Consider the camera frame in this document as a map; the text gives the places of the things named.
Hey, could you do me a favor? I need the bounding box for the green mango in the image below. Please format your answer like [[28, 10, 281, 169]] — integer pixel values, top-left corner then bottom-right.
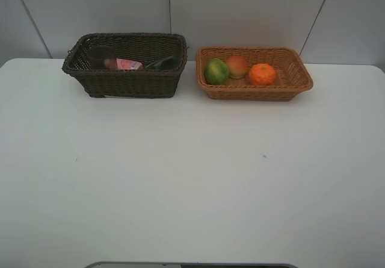
[[204, 58, 230, 85]]

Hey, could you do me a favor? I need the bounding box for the dark green bottle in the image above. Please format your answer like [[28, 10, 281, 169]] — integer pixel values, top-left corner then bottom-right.
[[144, 55, 178, 70]]

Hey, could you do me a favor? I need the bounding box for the orange mandarin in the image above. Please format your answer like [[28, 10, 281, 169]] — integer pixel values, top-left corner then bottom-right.
[[248, 63, 277, 86]]

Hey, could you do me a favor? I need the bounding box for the pink lotion bottle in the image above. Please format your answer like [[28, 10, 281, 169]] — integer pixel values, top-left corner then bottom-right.
[[116, 58, 143, 70]]

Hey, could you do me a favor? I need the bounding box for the translucent purple plastic cup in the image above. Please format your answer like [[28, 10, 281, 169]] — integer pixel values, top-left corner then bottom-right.
[[87, 45, 118, 70]]

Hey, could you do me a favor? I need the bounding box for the light orange wicker basket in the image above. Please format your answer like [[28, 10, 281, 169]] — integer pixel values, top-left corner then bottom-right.
[[196, 46, 313, 101]]

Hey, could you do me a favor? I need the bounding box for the dark brown wicker basket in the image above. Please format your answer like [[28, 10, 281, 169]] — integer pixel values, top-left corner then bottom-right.
[[62, 33, 188, 98]]

